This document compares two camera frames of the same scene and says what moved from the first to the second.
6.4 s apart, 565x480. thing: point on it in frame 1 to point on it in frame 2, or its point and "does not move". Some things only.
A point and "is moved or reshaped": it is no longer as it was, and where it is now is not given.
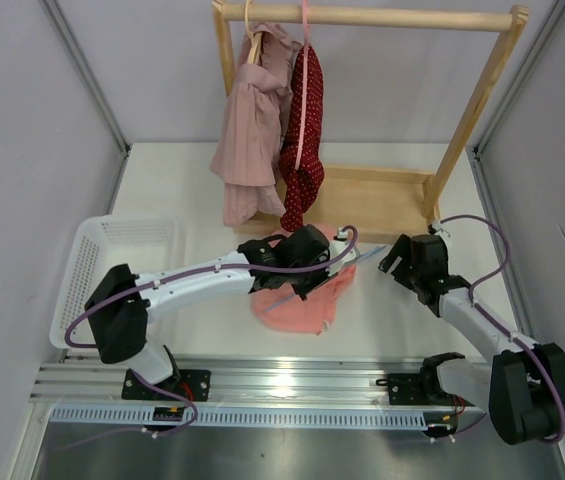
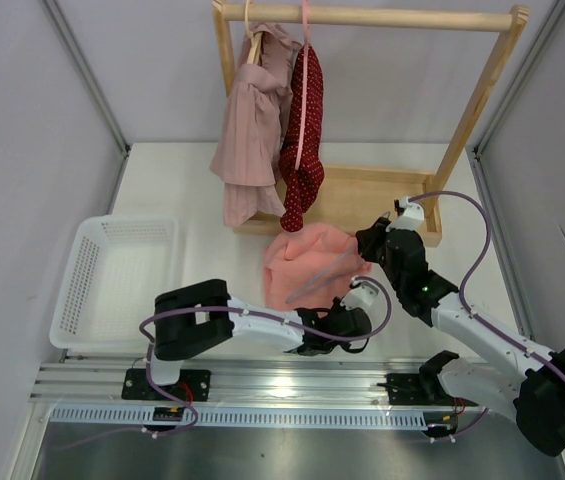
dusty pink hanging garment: [249, 136] does not move
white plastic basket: [146, 243] does not move
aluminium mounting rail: [250, 392] does not move
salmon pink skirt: [316, 311] is moved or reshaped
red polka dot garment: [297, 184] does not move
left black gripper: [302, 290] to [336, 307]
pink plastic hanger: [304, 78] does not move
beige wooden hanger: [254, 48] does not move
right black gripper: [400, 247] to [368, 239]
